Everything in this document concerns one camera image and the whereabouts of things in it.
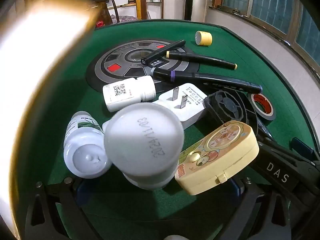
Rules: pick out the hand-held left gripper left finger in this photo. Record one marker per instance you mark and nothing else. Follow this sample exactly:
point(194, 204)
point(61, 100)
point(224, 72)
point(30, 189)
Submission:
point(81, 195)

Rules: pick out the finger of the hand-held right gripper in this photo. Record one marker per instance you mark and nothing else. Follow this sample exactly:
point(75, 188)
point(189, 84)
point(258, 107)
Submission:
point(302, 147)
point(265, 131)

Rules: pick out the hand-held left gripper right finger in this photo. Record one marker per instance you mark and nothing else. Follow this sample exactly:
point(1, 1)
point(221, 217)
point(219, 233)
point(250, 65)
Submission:
point(236, 188)

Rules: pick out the black electrical tape roll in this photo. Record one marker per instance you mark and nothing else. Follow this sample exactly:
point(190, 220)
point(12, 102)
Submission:
point(271, 112)

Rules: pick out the yellow cartoon plastic case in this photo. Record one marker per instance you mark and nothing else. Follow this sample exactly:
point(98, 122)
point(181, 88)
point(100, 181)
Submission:
point(217, 160)

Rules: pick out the white bottle with green label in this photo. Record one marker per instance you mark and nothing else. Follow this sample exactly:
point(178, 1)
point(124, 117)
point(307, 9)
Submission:
point(85, 160)

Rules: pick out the black cooling fan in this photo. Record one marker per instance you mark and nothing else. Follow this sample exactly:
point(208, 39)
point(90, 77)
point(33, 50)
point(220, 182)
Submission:
point(225, 105)

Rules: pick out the white power adapter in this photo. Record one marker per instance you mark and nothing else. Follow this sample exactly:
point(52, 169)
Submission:
point(192, 110)

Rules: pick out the black marker with purple cap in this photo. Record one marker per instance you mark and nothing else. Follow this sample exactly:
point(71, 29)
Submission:
point(207, 78)

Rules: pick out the large white plastic bottle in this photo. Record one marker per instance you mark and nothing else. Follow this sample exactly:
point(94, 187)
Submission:
point(143, 142)

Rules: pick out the black marker with yellow cap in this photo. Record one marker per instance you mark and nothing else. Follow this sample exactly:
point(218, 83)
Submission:
point(200, 59)

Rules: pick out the white bottle with square-code label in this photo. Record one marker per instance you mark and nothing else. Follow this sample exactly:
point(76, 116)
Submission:
point(130, 97)

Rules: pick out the yellow cylinder container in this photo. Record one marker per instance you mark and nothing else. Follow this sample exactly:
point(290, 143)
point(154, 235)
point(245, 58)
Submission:
point(205, 39)

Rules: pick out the plain black marker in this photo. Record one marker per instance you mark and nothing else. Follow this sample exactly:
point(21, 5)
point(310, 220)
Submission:
point(162, 52)

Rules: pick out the round grey table control panel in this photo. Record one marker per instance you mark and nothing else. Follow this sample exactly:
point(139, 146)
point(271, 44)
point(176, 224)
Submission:
point(112, 67)

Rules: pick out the red plastic bag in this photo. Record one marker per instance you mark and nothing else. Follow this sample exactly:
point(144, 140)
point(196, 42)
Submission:
point(99, 24)

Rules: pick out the purple patterned cloth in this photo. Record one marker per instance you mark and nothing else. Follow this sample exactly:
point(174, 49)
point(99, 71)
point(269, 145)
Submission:
point(125, 18)

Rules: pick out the dark wooden chair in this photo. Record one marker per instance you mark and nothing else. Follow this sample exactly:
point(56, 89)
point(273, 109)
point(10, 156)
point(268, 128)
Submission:
point(115, 10)

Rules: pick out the window with wooden frame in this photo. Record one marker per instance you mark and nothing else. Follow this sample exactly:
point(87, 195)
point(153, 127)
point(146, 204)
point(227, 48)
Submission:
point(270, 2)

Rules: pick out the round wall column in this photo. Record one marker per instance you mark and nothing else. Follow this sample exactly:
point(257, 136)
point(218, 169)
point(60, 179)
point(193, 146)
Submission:
point(200, 0)

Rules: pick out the wooden wall shelf unit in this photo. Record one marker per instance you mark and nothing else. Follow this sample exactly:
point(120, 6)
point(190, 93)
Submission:
point(140, 0)

